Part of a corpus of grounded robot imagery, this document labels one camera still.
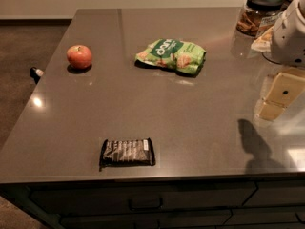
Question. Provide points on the black rxbar chocolate bar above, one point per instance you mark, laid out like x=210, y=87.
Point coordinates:
x=127, y=153

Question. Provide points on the glass jar with black lid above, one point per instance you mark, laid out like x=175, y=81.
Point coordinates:
x=253, y=12

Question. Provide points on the green rice chip bag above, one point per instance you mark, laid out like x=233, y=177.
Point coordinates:
x=180, y=56

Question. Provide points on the small black white floor object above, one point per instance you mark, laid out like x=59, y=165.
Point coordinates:
x=36, y=73

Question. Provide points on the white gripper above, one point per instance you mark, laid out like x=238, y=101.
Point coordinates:
x=290, y=37

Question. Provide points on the dark cabinet drawer front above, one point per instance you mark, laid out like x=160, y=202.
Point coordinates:
x=142, y=198

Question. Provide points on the red apple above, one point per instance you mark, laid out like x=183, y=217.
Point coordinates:
x=79, y=56

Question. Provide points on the snack packet behind arm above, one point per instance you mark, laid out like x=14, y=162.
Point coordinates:
x=263, y=42

